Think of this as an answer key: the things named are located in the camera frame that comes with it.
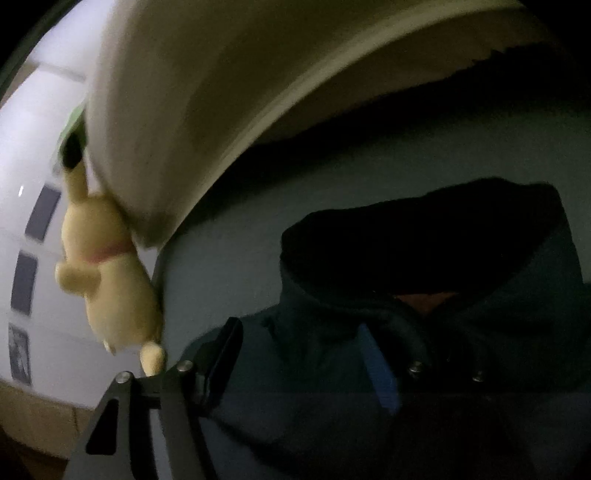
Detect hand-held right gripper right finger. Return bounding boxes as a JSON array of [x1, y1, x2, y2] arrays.
[[359, 322, 518, 480]]

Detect white wardrobe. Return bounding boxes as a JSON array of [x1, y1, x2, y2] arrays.
[[0, 14, 162, 411]]

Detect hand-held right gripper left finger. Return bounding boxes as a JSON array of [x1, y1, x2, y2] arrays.
[[65, 316, 244, 480]]

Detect dark puffer jacket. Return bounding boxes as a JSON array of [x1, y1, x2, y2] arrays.
[[182, 178, 591, 480]]

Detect floral printed wardrobe handle panel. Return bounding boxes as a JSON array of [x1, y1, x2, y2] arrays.
[[8, 323, 32, 384]]

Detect dark grey wardrobe handle panel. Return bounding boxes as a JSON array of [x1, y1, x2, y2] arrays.
[[10, 251, 38, 317], [25, 185, 61, 241]]

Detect yellow plush toy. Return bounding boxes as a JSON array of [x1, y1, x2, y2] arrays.
[[54, 161, 167, 377]]

